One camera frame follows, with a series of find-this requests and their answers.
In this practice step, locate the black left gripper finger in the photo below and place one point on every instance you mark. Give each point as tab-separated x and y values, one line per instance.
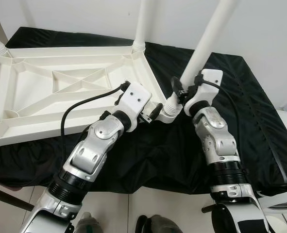
156	110

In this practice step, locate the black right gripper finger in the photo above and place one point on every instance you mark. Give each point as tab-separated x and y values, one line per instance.
176	84

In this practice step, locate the white plastic children table top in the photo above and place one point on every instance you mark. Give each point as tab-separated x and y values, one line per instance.
36	92

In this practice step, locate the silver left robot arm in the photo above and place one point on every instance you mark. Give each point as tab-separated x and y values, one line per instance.
92	150

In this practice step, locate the black table cloth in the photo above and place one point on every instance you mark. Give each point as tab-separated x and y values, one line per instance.
182	155

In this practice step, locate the grey right robot foot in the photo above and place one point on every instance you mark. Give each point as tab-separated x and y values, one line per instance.
158	225

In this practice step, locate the grey robot foot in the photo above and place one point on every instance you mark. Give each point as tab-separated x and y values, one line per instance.
158	225
87	224

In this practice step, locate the grey left robot foot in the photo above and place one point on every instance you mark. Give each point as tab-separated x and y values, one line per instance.
87	224

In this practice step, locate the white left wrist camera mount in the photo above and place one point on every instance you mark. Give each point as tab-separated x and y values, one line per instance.
133	99

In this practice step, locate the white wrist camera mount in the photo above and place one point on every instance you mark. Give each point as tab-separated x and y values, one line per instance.
133	99
209	87

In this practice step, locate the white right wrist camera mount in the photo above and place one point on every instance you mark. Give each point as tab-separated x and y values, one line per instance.
209	87

